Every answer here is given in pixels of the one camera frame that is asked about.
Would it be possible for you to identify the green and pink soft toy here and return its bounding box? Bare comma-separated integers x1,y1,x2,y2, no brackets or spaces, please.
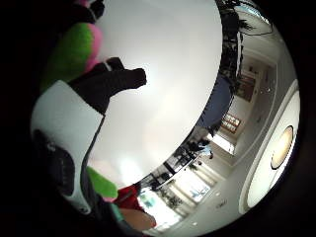
39,21,119,202

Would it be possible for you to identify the black and pink soft toy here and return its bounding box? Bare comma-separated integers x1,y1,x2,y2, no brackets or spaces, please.
74,0,107,22

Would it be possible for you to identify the blue chair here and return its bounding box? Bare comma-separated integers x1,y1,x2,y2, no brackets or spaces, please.
197,74,235,130

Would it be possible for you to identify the tall green potted plant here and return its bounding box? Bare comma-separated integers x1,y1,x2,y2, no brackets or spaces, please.
216,0,255,87

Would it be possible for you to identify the the person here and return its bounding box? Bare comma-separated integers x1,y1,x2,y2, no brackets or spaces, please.
113,184,158,234

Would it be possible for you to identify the bright window row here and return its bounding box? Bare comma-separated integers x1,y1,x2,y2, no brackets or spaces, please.
137,157,228,228

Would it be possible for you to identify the brown wooden door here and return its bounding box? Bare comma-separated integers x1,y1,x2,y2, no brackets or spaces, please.
236,74,257,103

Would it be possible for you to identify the round ceiling lamp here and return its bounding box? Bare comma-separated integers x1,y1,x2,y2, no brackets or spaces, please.
270,124,294,171

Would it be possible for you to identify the framed wall picture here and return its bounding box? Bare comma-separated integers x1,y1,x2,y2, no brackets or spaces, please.
220,112,242,134

